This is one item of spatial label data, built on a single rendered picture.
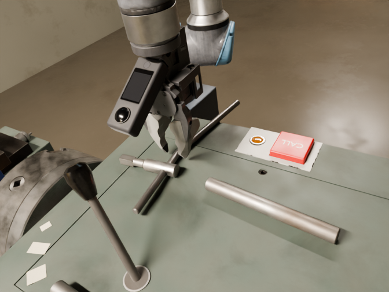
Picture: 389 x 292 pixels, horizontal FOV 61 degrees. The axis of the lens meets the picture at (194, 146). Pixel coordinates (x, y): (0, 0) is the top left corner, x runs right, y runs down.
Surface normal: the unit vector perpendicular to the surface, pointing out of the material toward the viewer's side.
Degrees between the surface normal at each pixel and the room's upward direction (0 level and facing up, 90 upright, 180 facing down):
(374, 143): 0
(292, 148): 0
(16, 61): 90
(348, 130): 0
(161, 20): 90
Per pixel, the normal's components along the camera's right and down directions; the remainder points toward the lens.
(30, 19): 0.80, 0.29
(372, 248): -0.14, -0.76
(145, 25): -0.07, 0.64
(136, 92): -0.38, -0.33
